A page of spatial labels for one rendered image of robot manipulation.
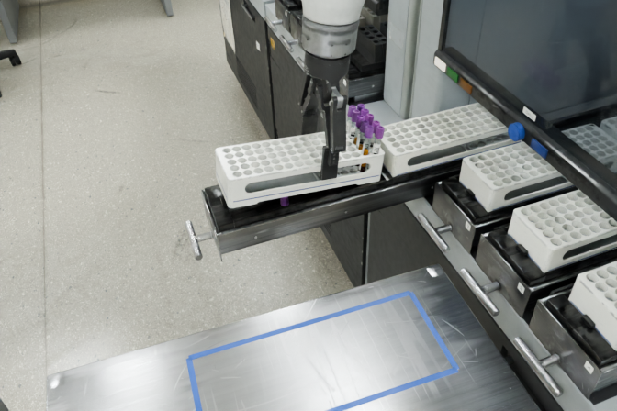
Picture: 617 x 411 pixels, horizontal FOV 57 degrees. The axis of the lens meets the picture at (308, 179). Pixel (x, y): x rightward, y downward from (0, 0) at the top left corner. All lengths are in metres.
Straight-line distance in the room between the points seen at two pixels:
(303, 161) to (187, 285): 1.10
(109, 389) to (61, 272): 1.41
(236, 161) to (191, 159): 1.57
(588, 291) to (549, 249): 0.09
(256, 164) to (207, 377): 0.38
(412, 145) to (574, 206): 0.30
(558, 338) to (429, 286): 0.20
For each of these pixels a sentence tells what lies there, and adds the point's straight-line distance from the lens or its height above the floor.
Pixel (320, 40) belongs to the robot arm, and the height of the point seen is 1.12.
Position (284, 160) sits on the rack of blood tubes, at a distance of 1.03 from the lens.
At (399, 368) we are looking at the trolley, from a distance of 0.83.
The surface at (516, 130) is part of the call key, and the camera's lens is 0.97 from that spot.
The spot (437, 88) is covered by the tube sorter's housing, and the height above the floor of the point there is 0.90.
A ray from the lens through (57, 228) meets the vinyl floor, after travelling 2.42.
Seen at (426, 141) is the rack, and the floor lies 0.86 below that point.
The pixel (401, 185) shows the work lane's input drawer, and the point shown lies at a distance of 1.11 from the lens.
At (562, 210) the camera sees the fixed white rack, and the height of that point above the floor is 0.86.
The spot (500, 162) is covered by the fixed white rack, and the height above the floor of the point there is 0.87.
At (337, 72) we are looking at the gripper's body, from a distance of 0.94.
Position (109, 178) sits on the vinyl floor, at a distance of 2.58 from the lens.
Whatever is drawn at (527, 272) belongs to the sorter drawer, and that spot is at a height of 0.82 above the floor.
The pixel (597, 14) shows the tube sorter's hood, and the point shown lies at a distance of 0.84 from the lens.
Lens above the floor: 1.51
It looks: 39 degrees down
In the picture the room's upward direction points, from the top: 2 degrees counter-clockwise
